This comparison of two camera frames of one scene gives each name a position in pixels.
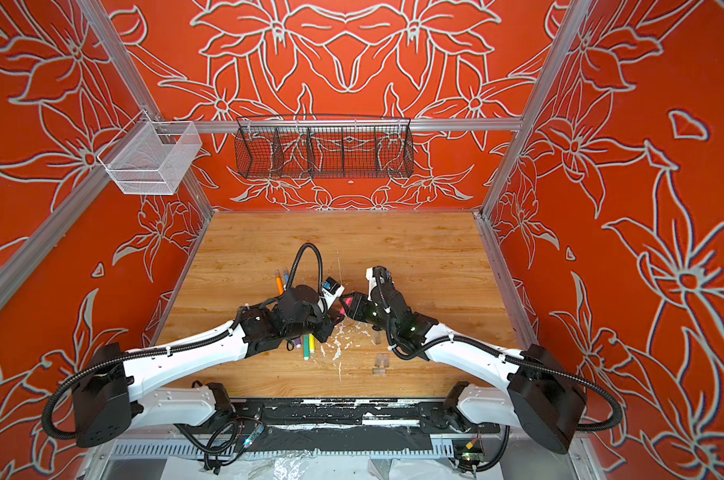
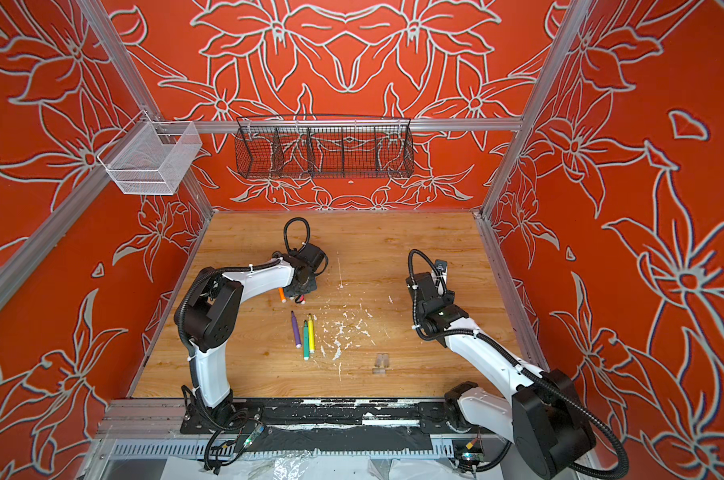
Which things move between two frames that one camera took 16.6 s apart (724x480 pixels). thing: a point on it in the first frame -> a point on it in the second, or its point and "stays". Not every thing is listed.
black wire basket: (323, 146) stays
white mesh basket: (156, 159) stays
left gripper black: (330, 321) -> (312, 286)
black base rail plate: (340, 421) stays
